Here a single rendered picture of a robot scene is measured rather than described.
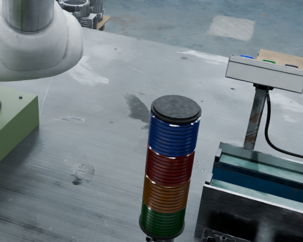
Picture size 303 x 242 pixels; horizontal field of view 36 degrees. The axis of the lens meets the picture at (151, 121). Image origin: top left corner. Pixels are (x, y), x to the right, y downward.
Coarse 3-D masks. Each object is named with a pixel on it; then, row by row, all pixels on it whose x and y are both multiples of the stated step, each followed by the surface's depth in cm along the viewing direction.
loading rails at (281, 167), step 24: (216, 168) 98; (240, 168) 96; (264, 168) 96; (288, 168) 96; (216, 192) 87; (240, 192) 89; (264, 192) 97; (288, 192) 95; (216, 216) 90; (240, 216) 88; (264, 216) 86; (288, 216) 85; (264, 240) 89; (288, 240) 87
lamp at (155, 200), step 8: (144, 176) 61; (144, 184) 61; (152, 184) 59; (160, 184) 58; (184, 184) 58; (144, 192) 61; (152, 192) 59; (160, 192) 58; (168, 192) 58; (176, 192) 58; (184, 192) 59; (144, 200) 61; (152, 200) 60; (160, 200) 59; (168, 200) 59; (176, 200) 59; (184, 200) 60; (152, 208) 60; (160, 208) 60; (168, 208) 60; (176, 208) 60
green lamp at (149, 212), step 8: (144, 208) 62; (184, 208) 62; (144, 216) 62; (152, 216) 61; (160, 216) 60; (168, 216) 60; (176, 216) 61; (184, 216) 63; (144, 224) 63; (152, 224) 62; (160, 224) 61; (168, 224) 61; (176, 224) 62; (152, 232) 62; (160, 232) 62; (168, 232) 62; (176, 232) 63
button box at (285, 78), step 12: (228, 60) 104; (240, 60) 103; (252, 60) 103; (228, 72) 104; (240, 72) 103; (252, 72) 103; (264, 72) 102; (276, 72) 101; (288, 72) 101; (300, 72) 100; (264, 84) 102; (276, 84) 102; (288, 84) 101; (300, 84) 100
